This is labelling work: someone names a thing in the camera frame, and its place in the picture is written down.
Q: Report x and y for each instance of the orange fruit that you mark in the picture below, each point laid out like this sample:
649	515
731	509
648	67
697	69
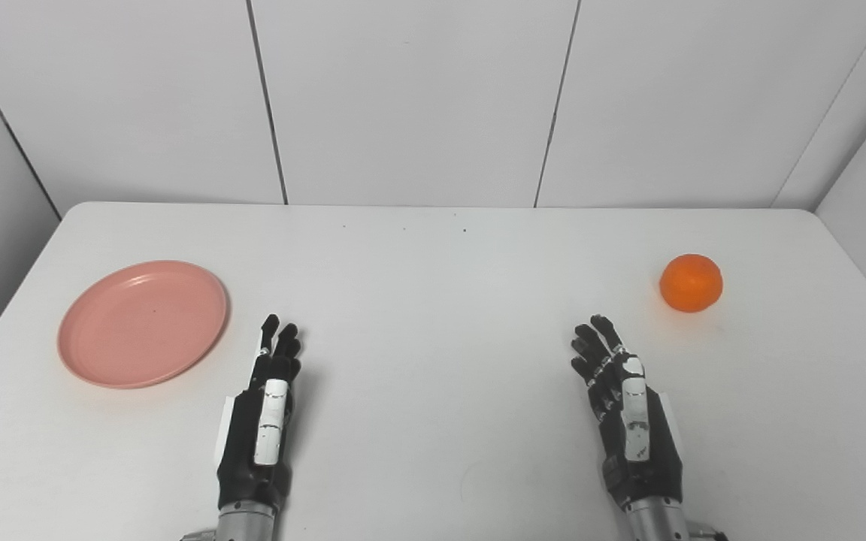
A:
691	283

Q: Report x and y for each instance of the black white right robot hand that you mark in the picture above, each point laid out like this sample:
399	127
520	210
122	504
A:
658	458

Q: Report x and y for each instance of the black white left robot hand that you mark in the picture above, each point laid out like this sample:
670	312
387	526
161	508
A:
241	451

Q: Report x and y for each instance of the pink round plate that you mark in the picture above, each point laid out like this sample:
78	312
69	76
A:
143	323

